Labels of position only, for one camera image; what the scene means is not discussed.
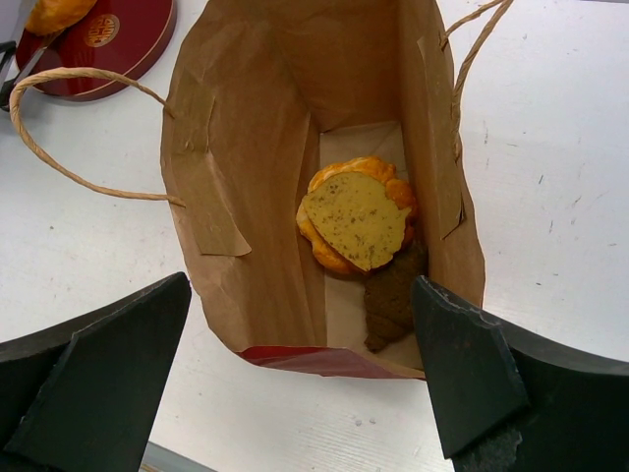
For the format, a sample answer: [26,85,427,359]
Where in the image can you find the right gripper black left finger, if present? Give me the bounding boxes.
[1,272,192,471]

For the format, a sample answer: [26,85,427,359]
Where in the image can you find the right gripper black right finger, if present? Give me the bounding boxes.
[411,276,628,471]

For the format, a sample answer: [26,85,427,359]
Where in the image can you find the small brown chocolate croissant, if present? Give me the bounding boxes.
[364,243,429,353]

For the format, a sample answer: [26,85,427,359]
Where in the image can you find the orange ring doughnut bread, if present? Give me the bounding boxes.
[296,155,419,275]

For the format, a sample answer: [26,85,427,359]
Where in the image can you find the tan sliced bread piece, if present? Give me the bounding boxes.
[300,171,413,274]

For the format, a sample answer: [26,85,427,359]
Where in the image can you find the red and brown paper bag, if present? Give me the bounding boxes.
[161,1,509,379]

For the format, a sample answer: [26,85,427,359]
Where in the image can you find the stainless steel tongs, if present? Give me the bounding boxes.
[1,31,60,112]

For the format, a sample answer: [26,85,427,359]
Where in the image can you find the white round bread roll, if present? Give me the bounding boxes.
[25,0,96,36]

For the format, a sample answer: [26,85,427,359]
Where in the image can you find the red round plate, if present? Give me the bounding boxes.
[16,0,177,101]

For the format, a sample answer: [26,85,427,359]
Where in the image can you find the aluminium rail frame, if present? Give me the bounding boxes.
[140,442,215,472]

